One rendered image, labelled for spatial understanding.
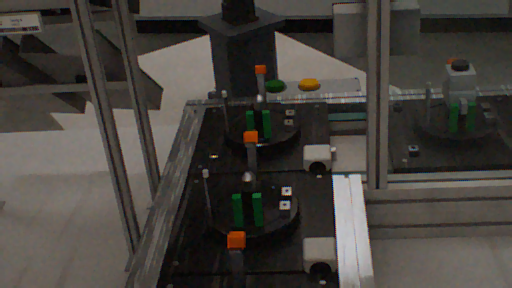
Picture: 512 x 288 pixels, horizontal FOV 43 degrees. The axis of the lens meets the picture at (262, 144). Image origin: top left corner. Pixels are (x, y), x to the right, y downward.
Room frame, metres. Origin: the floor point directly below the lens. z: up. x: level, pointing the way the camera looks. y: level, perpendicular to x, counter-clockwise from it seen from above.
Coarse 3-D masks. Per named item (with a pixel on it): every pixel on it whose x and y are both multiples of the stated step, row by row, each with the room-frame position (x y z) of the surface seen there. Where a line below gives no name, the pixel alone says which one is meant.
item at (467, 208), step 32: (352, 128) 1.10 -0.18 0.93; (352, 160) 1.00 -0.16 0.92; (384, 192) 0.84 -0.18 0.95; (416, 192) 0.83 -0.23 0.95; (448, 192) 0.83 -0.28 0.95; (480, 192) 0.82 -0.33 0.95; (384, 224) 0.84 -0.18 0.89; (416, 224) 0.84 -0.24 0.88; (448, 224) 0.83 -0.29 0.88; (480, 224) 0.83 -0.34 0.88
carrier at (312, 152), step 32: (224, 96) 1.00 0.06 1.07; (256, 96) 1.03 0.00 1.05; (224, 128) 1.03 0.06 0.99; (256, 128) 1.02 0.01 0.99; (288, 128) 1.00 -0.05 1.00; (320, 128) 1.03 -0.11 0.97; (192, 160) 0.96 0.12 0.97; (224, 160) 0.95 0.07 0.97; (288, 160) 0.93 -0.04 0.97; (320, 160) 0.90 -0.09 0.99
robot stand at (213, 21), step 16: (208, 16) 1.44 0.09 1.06; (272, 16) 1.40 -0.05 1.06; (208, 32) 1.40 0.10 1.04; (224, 32) 1.33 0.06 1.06; (240, 32) 1.32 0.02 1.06; (256, 32) 1.33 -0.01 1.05; (272, 32) 1.37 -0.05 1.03; (224, 48) 1.34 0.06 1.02; (240, 48) 1.33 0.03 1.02; (256, 48) 1.34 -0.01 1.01; (272, 48) 1.36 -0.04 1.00; (224, 64) 1.35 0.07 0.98; (240, 64) 1.33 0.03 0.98; (256, 64) 1.34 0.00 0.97; (272, 64) 1.36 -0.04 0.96; (224, 80) 1.36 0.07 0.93; (240, 80) 1.33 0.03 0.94; (256, 80) 1.34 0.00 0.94; (208, 96) 1.42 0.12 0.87; (240, 96) 1.33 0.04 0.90
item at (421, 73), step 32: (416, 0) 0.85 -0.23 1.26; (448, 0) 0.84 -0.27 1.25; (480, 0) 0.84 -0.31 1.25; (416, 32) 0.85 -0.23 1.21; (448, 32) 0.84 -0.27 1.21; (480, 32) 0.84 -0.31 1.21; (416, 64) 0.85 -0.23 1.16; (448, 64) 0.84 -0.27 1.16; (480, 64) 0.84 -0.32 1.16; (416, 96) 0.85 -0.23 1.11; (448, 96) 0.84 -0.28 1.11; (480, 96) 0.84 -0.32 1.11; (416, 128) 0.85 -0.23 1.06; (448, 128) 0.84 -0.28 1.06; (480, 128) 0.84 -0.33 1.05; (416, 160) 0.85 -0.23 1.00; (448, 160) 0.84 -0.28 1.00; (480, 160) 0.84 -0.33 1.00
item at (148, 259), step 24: (192, 120) 1.14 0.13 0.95; (192, 144) 1.04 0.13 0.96; (168, 168) 0.96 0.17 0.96; (168, 192) 0.90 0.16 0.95; (336, 192) 0.84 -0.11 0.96; (360, 192) 0.84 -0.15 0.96; (168, 216) 0.82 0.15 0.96; (336, 216) 0.78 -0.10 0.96; (360, 216) 0.78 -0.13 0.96; (144, 240) 0.77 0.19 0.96; (168, 240) 0.76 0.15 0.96; (336, 240) 0.74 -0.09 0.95; (360, 240) 0.72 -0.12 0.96; (144, 264) 0.71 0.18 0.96; (360, 264) 0.67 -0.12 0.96
